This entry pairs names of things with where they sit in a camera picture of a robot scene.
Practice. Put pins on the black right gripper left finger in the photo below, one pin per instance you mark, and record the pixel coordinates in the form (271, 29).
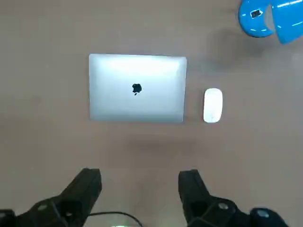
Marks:
(78, 194)

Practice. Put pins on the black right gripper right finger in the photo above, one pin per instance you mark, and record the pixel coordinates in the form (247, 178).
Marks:
(203, 203)

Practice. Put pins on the white computer mouse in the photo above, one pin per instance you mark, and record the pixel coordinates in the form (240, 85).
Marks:
(212, 105)

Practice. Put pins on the silver MacBook laptop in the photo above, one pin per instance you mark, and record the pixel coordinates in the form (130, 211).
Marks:
(136, 88)

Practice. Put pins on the blue curved plastic object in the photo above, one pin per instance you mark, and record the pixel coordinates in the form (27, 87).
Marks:
(267, 21)

